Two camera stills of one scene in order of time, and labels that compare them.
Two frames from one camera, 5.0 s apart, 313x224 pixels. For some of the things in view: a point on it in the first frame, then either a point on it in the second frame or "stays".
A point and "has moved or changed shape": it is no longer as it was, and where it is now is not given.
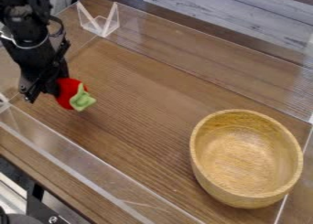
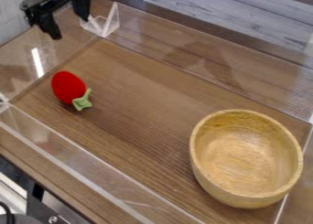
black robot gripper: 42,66 to 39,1
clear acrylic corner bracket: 101,26 stays
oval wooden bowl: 246,156 stays
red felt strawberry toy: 72,94 has moved or changed shape
